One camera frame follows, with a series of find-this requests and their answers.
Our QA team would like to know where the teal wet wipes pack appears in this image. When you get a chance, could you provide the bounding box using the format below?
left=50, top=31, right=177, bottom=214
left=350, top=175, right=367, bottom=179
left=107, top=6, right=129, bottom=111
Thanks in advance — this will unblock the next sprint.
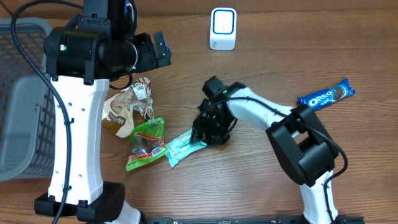
left=165, top=129, right=207, bottom=167

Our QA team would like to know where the beige brown snack bag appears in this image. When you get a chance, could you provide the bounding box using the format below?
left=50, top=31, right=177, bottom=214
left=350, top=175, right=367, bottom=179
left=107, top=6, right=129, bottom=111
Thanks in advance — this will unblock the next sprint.
left=101, top=77, right=155, bottom=138

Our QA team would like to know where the green clear snack bag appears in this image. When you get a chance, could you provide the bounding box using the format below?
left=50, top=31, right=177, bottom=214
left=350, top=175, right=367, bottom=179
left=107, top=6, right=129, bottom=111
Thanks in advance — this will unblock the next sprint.
left=126, top=117, right=168, bottom=171

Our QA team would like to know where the blue Oreo cookie pack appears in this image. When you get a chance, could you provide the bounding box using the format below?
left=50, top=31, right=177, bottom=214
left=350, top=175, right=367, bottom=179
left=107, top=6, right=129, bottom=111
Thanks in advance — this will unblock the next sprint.
left=298, top=78, right=356, bottom=111

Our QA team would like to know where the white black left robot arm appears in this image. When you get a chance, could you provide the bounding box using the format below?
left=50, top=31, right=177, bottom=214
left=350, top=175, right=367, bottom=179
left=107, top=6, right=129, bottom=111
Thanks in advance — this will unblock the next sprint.
left=34, top=0, right=171, bottom=223

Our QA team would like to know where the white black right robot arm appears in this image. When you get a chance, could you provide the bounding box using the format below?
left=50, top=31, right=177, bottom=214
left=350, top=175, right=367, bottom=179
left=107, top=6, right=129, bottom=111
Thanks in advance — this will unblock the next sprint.
left=190, top=76, right=339, bottom=223

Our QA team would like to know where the white barcode scanner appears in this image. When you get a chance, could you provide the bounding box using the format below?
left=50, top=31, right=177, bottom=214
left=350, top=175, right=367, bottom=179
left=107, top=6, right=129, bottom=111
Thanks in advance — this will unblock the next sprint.
left=210, top=7, right=237, bottom=50

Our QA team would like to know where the grey plastic mesh basket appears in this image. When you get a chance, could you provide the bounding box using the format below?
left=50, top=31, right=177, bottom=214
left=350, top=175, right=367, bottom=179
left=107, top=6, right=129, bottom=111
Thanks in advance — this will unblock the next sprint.
left=1, top=19, right=55, bottom=181

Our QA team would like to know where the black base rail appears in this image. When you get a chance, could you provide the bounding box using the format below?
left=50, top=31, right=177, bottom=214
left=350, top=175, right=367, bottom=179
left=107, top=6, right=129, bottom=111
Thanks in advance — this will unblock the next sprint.
left=144, top=216, right=364, bottom=224

